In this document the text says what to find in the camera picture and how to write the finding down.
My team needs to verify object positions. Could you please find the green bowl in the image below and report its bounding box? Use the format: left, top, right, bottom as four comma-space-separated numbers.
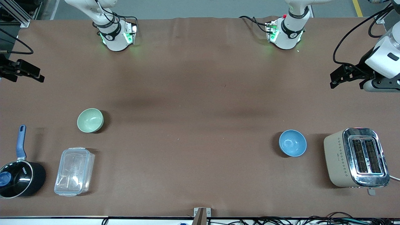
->
77, 108, 104, 134

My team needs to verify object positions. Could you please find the blue bowl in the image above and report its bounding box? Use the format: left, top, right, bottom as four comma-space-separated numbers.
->
279, 129, 308, 157

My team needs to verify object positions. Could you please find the beige chrome toaster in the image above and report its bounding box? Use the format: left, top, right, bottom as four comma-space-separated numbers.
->
323, 127, 391, 197

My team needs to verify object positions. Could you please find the glass pot lid blue knob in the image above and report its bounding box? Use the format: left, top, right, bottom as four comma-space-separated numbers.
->
0, 161, 33, 198

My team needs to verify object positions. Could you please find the clear plastic food container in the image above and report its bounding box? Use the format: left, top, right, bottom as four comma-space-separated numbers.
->
54, 147, 95, 197

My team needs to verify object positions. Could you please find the brown table mat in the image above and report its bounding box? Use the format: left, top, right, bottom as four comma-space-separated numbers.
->
0, 16, 400, 218

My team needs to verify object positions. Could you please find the black right arm wrist cable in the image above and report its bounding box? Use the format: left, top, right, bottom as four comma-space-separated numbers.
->
0, 28, 34, 55

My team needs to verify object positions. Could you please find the black arm wrist cable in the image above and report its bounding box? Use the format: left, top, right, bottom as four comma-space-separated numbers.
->
332, 4, 400, 68
0, 28, 34, 55

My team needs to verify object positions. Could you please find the black left arm wrist cable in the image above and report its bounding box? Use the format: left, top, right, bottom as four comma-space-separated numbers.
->
332, 4, 400, 68

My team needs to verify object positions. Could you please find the black saucepan blue handle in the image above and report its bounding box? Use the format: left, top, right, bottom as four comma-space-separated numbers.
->
0, 125, 47, 199

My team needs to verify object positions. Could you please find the metal base connector bracket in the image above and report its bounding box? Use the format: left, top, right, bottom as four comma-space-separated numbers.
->
265, 20, 279, 43
124, 23, 138, 45

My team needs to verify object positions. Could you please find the black base cable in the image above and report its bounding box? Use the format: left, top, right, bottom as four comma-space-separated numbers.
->
239, 15, 271, 33
93, 0, 139, 32

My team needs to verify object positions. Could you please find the black cable tangle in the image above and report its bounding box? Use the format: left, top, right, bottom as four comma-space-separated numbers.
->
206, 212, 400, 225

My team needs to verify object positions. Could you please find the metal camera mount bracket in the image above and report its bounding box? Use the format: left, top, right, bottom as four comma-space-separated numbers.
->
193, 207, 212, 225

